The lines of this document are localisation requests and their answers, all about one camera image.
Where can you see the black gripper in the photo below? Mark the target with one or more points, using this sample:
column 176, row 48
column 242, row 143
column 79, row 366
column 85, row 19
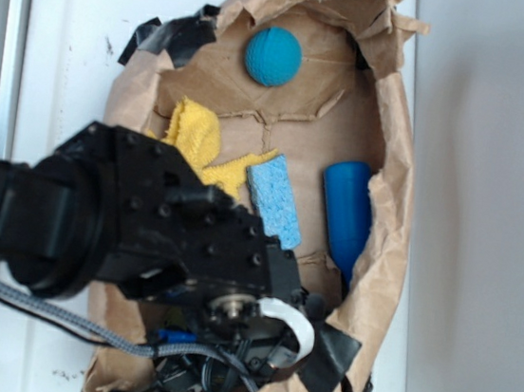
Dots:
column 167, row 238

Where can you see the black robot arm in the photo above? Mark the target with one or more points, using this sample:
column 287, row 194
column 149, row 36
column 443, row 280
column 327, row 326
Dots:
column 50, row 215

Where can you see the light blue sponge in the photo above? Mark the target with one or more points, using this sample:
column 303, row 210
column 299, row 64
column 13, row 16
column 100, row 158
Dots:
column 273, row 200

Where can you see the yellow microfiber cloth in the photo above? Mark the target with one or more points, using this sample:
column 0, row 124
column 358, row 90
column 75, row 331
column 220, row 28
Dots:
column 195, row 131

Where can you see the blue plastic bottle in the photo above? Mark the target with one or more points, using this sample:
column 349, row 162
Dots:
column 348, row 212

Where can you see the teal textured ball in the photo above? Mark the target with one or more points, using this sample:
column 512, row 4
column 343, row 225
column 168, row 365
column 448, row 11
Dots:
column 273, row 56

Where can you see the white plastic tray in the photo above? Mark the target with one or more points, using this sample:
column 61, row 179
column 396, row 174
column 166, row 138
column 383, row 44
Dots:
column 71, row 60

